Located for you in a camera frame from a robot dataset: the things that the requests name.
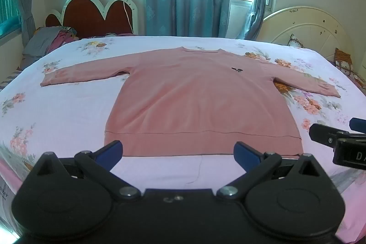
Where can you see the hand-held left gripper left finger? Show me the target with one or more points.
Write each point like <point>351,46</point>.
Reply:
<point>111,151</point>

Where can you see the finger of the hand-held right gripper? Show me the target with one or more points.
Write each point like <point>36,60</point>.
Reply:
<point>359,125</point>
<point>321,134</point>

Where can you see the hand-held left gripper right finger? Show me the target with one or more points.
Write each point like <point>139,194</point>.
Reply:
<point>246,154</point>

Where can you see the pink sweater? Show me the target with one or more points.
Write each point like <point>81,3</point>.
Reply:
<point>194,101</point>

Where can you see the pile of grey clothes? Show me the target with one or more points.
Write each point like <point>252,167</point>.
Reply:
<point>40,42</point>

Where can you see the floral bed sheet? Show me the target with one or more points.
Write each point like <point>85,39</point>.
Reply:
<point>71,106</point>

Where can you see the orange patterned pillow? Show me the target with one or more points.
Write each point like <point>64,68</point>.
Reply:
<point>343,61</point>

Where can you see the pink blanket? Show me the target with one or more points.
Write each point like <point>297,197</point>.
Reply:
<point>10,172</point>

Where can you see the cream round headboard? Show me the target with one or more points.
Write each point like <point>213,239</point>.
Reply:
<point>311,29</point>

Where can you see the red heart-shaped headboard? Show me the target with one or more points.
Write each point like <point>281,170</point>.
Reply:
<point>88,15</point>

